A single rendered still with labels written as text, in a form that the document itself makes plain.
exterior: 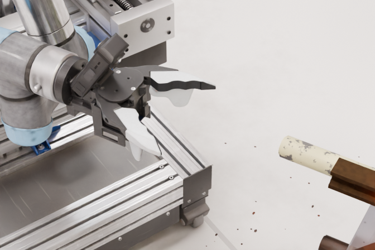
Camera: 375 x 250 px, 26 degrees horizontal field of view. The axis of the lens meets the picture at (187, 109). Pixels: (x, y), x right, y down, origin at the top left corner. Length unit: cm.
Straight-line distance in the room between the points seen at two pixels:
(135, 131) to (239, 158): 138
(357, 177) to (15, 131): 55
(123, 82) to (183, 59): 164
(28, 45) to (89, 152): 99
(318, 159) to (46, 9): 59
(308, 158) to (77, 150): 80
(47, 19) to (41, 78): 16
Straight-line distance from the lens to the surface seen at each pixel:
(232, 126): 251
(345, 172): 101
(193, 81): 112
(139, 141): 104
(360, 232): 107
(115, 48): 106
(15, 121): 126
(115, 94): 110
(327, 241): 110
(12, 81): 120
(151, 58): 177
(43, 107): 126
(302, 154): 155
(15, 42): 120
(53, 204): 204
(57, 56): 116
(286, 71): 273
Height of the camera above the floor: 173
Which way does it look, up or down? 42 degrees down
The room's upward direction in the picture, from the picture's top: straight up
